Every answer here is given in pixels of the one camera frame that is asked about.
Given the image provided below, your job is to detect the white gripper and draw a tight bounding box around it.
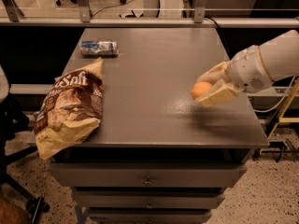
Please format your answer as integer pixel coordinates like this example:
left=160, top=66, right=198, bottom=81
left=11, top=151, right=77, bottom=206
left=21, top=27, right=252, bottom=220
left=194, top=45, right=274, bottom=107

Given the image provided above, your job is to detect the metal railing with posts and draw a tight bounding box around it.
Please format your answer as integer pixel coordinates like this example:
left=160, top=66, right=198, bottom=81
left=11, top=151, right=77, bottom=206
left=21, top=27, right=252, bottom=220
left=0, top=0, right=299, bottom=29

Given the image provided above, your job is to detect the grey drawer cabinet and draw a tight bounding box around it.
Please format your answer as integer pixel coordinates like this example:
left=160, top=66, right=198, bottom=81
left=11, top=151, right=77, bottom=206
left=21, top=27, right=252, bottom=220
left=50, top=28, right=267, bottom=224

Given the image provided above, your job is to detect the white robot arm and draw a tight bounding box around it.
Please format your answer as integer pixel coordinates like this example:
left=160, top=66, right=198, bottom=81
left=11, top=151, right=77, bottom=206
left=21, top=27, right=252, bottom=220
left=192, top=30, right=299, bottom=107

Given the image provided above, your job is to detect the brown yellow chip bag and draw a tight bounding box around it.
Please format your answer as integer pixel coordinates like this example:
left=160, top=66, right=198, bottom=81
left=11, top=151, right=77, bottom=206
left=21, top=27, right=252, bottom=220
left=34, top=58, right=103, bottom=160

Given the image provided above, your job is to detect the orange fruit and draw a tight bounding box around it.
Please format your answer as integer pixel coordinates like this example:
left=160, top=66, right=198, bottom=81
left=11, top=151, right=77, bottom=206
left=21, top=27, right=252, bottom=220
left=192, top=82, right=212, bottom=99

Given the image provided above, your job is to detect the yellow frame stand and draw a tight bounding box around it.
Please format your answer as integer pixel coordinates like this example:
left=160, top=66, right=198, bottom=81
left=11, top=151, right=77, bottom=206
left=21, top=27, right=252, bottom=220
left=254, top=77, right=299, bottom=163

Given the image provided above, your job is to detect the black office chair left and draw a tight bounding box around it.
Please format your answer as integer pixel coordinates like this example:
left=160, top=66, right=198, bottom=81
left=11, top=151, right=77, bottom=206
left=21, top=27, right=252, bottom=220
left=0, top=64, right=50, bottom=223

